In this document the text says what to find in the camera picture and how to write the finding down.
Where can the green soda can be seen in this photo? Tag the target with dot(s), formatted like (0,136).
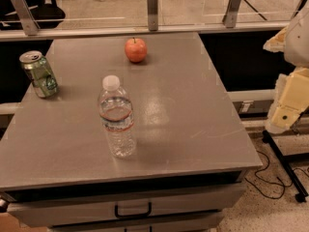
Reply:
(40,73)

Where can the grey top drawer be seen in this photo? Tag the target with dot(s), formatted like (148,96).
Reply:
(101,208)

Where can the black office chair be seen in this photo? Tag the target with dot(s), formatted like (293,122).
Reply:
(46,13)

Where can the middle metal bracket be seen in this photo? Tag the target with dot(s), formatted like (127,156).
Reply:
(152,9)

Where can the grey lower drawer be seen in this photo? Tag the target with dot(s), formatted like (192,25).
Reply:
(173,223)

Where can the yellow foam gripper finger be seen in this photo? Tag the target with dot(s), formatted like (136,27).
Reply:
(277,42)
(291,98)

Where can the grey drawer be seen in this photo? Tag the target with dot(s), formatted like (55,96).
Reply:
(173,223)
(101,208)

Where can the right metal bracket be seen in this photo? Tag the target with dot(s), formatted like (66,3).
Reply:
(231,14)

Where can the red apple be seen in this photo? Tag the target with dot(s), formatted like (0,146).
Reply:
(135,50)

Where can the black stand base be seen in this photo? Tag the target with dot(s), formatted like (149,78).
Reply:
(286,161)

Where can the black drawer handle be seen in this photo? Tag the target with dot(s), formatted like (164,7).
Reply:
(133,212)

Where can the clear plastic water bottle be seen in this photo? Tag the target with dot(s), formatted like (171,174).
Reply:
(116,113)

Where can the metal bracket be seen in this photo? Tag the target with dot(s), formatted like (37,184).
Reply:
(28,23)
(152,9)
(231,14)

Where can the left metal bracket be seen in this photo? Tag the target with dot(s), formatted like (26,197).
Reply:
(28,23)

